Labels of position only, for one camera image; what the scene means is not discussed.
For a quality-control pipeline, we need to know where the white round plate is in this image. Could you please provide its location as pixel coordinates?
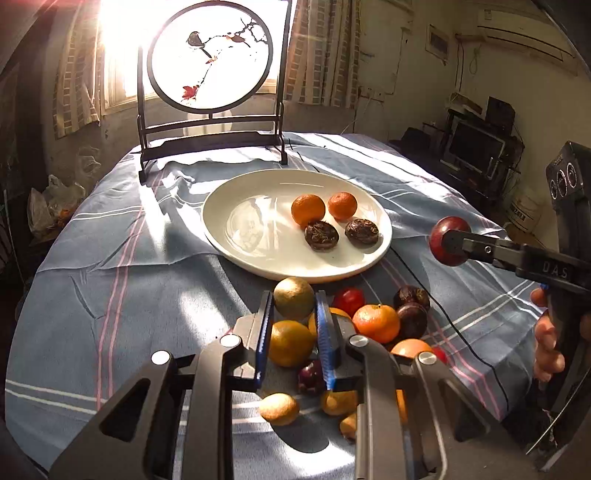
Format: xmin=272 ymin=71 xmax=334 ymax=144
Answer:
xmin=202 ymin=168 xmax=393 ymax=284

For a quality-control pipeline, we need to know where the tangerine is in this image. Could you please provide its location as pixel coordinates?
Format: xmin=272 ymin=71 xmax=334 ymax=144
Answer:
xmin=328 ymin=191 xmax=358 ymax=221
xmin=352 ymin=304 xmax=401 ymax=344
xmin=291 ymin=194 xmax=326 ymax=228

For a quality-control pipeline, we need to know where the round bird painting table screen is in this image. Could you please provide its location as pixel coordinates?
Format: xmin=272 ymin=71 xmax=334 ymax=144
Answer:
xmin=136 ymin=0 xmax=293 ymax=185

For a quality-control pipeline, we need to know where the white bucket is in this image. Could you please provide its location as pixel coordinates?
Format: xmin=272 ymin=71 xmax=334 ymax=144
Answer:
xmin=505 ymin=189 xmax=543 ymax=234

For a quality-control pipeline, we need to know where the black cable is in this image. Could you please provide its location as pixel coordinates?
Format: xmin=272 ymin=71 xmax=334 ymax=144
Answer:
xmin=392 ymin=249 xmax=509 ymax=411

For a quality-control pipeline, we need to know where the white air conditioner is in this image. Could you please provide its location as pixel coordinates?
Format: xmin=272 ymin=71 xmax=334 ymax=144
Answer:
xmin=475 ymin=0 xmax=583 ymax=77

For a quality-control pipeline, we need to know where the person's right hand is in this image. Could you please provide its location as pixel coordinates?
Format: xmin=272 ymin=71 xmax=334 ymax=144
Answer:
xmin=530 ymin=285 xmax=568 ymax=383

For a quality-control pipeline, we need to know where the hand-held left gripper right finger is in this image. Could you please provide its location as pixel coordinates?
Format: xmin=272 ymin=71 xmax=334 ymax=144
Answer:
xmin=315 ymin=291 xmax=492 ymax=480

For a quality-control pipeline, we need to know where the plastic bag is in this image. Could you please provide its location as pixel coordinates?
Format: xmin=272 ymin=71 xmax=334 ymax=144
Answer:
xmin=28 ymin=174 xmax=86 ymax=241
xmin=74 ymin=145 xmax=102 ymax=185

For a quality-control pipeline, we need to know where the dark wrinkled passion fruit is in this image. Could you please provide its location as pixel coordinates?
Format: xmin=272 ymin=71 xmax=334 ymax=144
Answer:
xmin=304 ymin=220 xmax=339 ymax=251
xmin=345 ymin=218 xmax=380 ymax=247
xmin=393 ymin=285 xmax=431 ymax=311
xmin=396 ymin=302 xmax=429 ymax=340

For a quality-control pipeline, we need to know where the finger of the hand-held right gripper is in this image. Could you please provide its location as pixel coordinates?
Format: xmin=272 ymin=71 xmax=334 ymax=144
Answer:
xmin=463 ymin=231 xmax=523 ymax=248
xmin=441 ymin=230 xmax=509 ymax=267

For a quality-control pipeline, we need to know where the window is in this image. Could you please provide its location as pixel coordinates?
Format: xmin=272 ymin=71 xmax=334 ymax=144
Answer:
xmin=102 ymin=0 xmax=296 ymax=112

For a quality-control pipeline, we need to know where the dark purple plum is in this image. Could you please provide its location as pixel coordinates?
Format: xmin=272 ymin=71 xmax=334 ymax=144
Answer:
xmin=298 ymin=359 xmax=326 ymax=395

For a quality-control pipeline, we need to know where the red plum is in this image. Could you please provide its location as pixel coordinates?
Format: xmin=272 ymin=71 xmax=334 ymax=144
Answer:
xmin=428 ymin=216 xmax=472 ymax=267

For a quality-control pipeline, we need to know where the computer monitor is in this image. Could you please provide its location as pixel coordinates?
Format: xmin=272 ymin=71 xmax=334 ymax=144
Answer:
xmin=443 ymin=115 xmax=506 ymax=174

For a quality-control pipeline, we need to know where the yellow-green round fruit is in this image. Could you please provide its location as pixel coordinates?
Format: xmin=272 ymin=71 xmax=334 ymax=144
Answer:
xmin=273 ymin=277 xmax=316 ymax=322

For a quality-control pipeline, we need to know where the large orange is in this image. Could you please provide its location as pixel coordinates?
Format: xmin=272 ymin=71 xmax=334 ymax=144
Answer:
xmin=268 ymin=320 xmax=317 ymax=367

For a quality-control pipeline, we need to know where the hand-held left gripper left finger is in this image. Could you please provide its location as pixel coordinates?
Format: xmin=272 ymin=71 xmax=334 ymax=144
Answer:
xmin=48 ymin=291 xmax=275 ymax=480

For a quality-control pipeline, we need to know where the black box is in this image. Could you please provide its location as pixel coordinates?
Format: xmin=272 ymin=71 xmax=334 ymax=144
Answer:
xmin=487 ymin=97 xmax=515 ymax=132

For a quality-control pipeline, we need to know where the blue striped tablecloth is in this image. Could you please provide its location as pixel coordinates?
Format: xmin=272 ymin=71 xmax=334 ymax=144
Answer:
xmin=4 ymin=131 xmax=546 ymax=472

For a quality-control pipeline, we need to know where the checked curtain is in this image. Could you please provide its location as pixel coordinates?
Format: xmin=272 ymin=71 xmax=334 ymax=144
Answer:
xmin=284 ymin=0 xmax=361 ymax=109
xmin=53 ymin=0 xmax=105 ymax=139

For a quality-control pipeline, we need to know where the wall electrical panel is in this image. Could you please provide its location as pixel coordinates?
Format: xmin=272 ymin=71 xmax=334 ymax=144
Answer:
xmin=426 ymin=24 xmax=451 ymax=63

